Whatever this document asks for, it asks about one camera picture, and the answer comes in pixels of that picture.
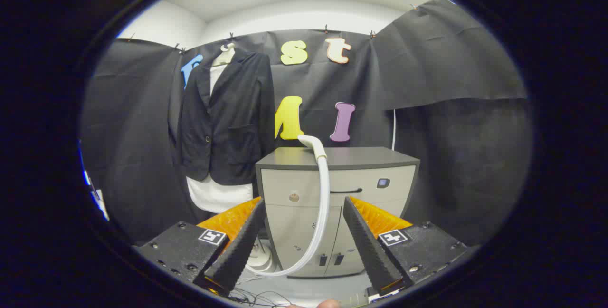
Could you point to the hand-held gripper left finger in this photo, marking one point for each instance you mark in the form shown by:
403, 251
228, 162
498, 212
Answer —
242, 251

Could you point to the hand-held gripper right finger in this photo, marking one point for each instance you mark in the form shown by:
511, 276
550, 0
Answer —
368, 251

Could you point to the white and blue object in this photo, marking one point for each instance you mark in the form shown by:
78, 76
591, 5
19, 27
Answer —
100, 206

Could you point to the row of black cloth clips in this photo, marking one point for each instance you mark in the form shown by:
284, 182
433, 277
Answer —
231, 37

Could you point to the grey cabinet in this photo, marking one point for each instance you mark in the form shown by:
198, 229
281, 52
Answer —
285, 184

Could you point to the small cabinet lock panel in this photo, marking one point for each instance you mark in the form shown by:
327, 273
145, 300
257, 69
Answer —
383, 183

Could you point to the black backdrop cloth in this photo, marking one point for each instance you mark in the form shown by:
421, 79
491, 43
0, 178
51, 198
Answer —
441, 61

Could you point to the black suit jacket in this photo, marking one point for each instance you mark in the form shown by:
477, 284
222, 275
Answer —
228, 122

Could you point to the white garment steamer base with poles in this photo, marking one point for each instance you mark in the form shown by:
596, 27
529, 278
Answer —
262, 256

